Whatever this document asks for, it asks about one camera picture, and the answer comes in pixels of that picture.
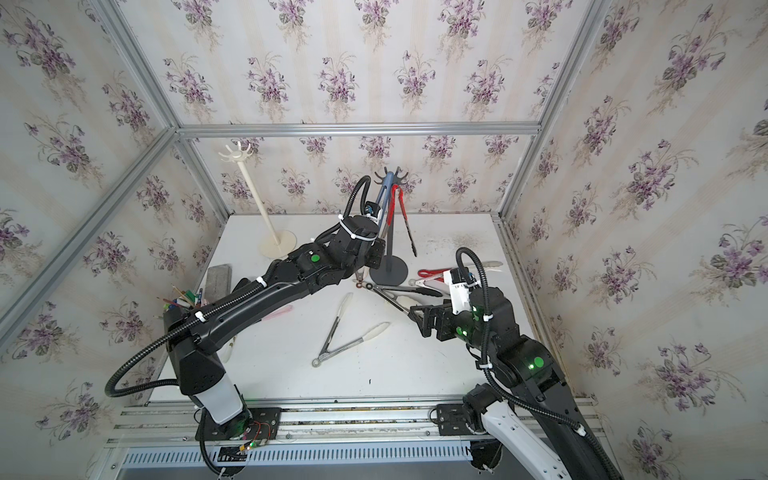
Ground dark grey utensil rack stand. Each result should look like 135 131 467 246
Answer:
370 167 408 286

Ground red handled steel tongs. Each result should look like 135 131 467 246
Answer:
386 184 418 257

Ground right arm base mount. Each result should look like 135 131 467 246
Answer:
428 383 516 472

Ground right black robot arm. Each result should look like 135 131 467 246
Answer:
409 247 622 479

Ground aluminium front rail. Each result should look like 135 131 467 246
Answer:
107 395 607 448

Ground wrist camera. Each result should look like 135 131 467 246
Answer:
442 268 476 315
361 201 383 222

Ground white tipped tongs at right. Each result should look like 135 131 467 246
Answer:
408 261 504 286

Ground pink cup of pens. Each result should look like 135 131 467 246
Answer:
157 285 204 314

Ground red handled tongs at right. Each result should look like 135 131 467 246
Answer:
417 267 451 281

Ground cream tipped steel tongs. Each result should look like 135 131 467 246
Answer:
311 293 391 368

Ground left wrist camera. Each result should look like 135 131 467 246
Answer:
361 201 383 222

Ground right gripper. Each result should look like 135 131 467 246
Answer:
412 295 500 360

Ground grey whiteboard eraser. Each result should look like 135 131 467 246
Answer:
203 264 232 303

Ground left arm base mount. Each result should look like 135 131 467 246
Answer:
195 407 283 467

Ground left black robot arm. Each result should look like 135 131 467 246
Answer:
104 175 385 426

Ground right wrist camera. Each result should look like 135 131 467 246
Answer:
442 268 476 315

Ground cream utensil rack stand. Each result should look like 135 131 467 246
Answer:
217 141 296 259

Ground black steel tongs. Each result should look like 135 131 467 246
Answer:
356 282 445 314

